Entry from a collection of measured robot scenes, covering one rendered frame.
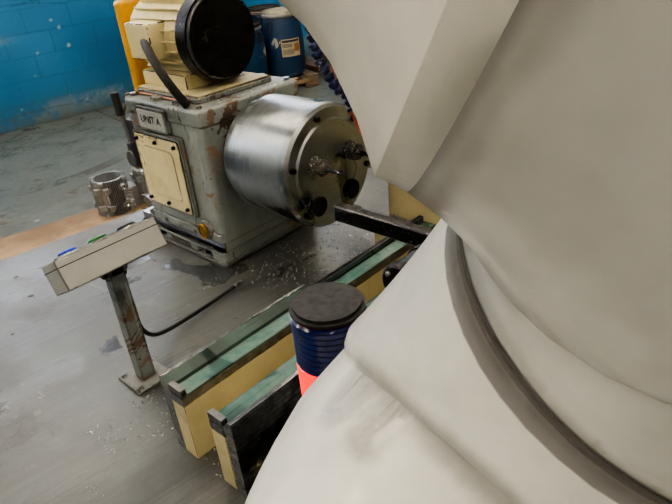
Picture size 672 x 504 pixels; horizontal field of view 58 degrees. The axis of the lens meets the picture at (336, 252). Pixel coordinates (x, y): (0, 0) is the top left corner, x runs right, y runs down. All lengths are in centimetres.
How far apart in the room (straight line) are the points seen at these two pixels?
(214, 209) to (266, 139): 24
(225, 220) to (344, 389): 120
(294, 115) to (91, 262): 46
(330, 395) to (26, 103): 629
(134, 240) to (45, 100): 549
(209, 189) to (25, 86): 515
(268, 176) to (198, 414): 48
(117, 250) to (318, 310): 57
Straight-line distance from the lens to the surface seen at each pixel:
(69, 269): 96
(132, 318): 105
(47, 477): 103
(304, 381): 49
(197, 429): 92
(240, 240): 139
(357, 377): 16
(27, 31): 637
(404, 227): 98
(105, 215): 354
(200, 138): 128
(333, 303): 46
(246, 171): 121
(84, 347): 126
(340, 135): 121
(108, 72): 661
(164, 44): 140
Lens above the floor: 148
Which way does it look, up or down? 29 degrees down
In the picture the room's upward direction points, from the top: 6 degrees counter-clockwise
